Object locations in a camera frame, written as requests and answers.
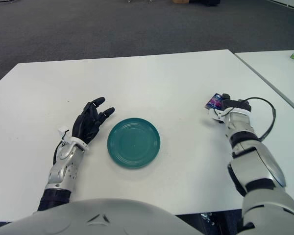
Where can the white right wrist sensor box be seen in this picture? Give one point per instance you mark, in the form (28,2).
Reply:
(216,115)

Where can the purple blue gum pack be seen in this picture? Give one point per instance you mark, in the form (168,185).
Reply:
(214,101)

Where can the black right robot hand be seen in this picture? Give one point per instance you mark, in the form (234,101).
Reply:
(235,104)

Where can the brown cardboard box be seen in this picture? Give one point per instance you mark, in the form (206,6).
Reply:
(180,1)

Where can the grey robot torso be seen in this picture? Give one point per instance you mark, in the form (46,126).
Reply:
(95,218)

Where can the white wrist sensor box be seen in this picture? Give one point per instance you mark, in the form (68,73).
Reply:
(216,115)
(63,133)

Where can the dark background furniture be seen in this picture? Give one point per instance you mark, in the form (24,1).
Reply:
(205,2)

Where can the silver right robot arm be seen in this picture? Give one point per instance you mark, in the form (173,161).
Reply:
(254,151)

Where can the white left wrist sensor box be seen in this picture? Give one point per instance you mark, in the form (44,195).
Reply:
(63,133)

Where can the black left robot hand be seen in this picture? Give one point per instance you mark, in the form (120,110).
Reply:
(84,127)

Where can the teal round plate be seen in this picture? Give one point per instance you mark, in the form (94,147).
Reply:
(133,144)

